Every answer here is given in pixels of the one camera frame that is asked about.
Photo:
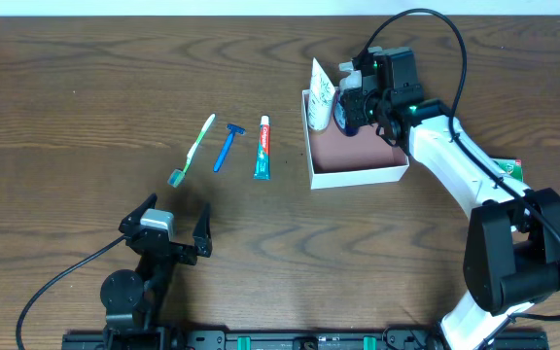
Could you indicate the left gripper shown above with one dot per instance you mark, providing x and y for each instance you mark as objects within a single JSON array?
[{"x": 172, "y": 249}]

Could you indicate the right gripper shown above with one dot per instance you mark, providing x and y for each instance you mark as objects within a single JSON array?
[{"x": 354, "y": 103}]

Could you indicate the blue pump soap bottle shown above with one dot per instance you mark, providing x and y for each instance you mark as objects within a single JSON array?
[{"x": 367, "y": 68}]

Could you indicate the white Pantene tube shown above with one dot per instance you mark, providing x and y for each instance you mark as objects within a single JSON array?
[{"x": 321, "y": 97}]

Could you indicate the Colgate toothpaste tube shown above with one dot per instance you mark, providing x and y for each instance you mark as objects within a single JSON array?
[{"x": 262, "y": 167}]

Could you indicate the blue disposable razor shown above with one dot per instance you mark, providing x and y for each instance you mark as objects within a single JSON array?
[{"x": 233, "y": 130}]

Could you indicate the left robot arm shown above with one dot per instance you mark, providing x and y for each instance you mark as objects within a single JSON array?
[{"x": 133, "y": 298}]

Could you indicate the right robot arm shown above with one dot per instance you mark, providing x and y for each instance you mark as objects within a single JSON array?
[{"x": 512, "y": 257}]

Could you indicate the green white toothbrush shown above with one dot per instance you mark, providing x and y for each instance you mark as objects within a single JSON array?
[{"x": 179, "y": 174}]

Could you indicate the white box pink inside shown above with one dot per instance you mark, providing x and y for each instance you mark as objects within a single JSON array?
[{"x": 335, "y": 160}]

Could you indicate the green Dettol soap box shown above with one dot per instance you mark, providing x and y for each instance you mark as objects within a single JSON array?
[{"x": 512, "y": 167}]

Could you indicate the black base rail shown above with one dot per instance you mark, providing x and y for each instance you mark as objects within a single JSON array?
[{"x": 173, "y": 339}]

